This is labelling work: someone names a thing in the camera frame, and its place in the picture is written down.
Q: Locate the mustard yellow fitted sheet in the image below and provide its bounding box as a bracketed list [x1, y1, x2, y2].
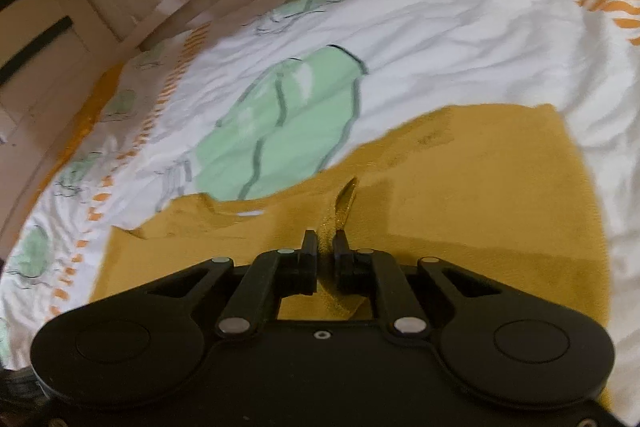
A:
[24, 56, 126, 218]

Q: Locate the mustard yellow knit garment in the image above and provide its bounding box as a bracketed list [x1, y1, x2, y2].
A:
[92, 104, 611, 324]

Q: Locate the white jellyfish print duvet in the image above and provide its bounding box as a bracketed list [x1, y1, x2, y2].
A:
[1, 0, 639, 425]

